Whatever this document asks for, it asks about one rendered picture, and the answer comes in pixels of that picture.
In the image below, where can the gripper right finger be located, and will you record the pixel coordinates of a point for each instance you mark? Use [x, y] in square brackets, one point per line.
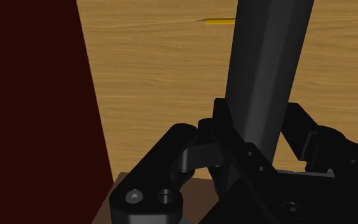
[324, 145]

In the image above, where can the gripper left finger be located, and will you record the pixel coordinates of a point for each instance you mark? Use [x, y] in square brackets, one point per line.
[154, 173]

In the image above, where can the dark grey bar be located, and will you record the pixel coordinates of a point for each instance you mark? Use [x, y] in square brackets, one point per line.
[265, 62]

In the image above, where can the dark red robot stand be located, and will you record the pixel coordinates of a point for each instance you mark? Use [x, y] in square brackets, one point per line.
[26, 108]

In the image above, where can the yellow pencil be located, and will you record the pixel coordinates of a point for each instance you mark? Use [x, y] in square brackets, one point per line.
[219, 21]

